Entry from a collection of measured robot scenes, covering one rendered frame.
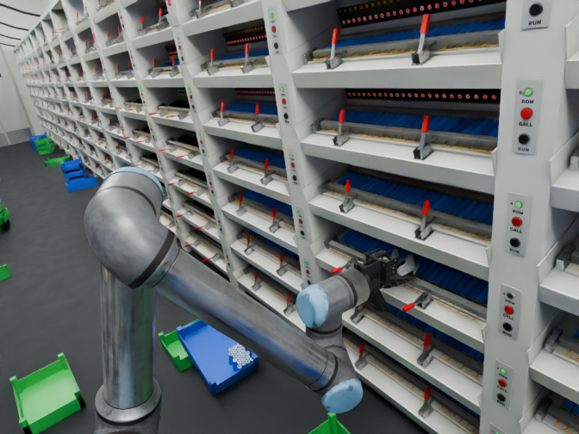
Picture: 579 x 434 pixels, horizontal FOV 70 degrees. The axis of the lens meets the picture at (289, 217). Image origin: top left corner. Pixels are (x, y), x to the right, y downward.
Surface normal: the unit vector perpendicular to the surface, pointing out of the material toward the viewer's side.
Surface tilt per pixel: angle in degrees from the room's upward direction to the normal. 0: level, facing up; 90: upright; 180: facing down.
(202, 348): 18
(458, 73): 107
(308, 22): 90
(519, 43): 90
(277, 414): 0
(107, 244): 67
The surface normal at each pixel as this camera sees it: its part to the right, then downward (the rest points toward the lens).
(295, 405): -0.14, -0.91
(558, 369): -0.37, -0.77
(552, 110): -0.80, 0.33
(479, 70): -0.73, 0.58
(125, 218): 0.20, -0.49
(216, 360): 0.05, -0.79
